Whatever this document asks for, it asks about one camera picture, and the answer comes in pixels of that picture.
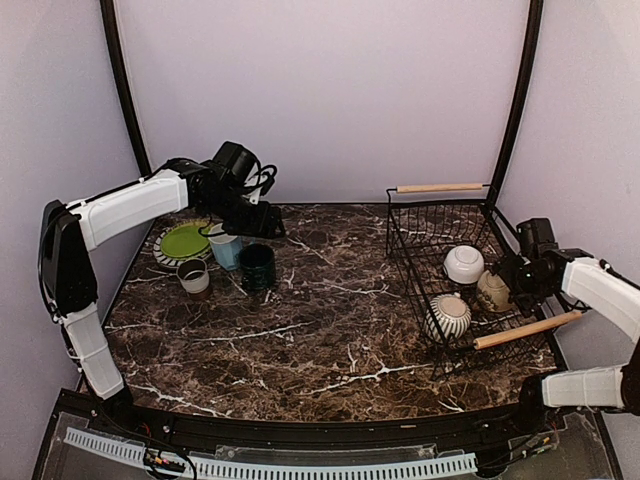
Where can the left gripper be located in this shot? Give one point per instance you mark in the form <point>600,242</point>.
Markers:
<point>264,226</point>

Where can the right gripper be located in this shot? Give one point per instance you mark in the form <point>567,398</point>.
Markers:
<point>528,303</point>

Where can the light blue mug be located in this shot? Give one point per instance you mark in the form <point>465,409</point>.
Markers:
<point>226,248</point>

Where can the white blue striped plate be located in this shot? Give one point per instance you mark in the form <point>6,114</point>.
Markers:
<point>165,259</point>

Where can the dark green cup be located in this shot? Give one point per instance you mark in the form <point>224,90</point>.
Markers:
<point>257,264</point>

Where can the lime green plastic plate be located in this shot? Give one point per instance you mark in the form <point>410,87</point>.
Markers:
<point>183,241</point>

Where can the brown ceramic cup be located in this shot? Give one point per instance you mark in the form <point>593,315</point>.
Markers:
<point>195,279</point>

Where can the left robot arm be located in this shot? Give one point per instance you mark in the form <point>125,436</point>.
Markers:
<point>69,232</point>

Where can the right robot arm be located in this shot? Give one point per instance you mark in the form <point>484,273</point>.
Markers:
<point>594,283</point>

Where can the beige ceramic bowl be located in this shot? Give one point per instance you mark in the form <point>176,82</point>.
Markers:
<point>493,294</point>

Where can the grey deer pattern plate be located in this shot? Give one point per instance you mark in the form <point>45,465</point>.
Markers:
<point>155,250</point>

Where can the white ceramic bowl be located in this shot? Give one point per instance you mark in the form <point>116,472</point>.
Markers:
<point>464,265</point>

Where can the striped ceramic bowl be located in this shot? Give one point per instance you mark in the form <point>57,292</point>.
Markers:
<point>449,319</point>

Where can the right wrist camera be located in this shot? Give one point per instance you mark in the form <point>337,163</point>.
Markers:
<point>535,237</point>

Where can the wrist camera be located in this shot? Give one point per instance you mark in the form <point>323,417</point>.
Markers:
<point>241,170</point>
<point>535,237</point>

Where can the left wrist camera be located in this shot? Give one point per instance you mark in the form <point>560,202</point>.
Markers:
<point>241,170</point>

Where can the front wooden rack handle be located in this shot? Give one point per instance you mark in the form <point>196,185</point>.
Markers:
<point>510,335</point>

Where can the wooden rack handle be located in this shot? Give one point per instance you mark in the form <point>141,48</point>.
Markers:
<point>510,335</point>
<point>438,188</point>

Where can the black wire dish rack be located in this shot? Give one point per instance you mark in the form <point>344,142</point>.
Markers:
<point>419,236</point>

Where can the rear wooden rack handle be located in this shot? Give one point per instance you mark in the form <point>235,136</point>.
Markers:
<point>438,188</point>

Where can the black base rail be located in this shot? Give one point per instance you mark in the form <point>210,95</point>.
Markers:
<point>484,430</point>

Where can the white slotted cable duct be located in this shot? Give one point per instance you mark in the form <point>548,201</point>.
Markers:
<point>232,462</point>

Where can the left black frame post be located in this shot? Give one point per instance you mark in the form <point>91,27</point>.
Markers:
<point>119,72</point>

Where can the black frame post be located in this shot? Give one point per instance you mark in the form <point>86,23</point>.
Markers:
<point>530,43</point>
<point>119,72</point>

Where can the right black frame post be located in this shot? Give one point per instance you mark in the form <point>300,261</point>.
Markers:
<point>530,43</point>

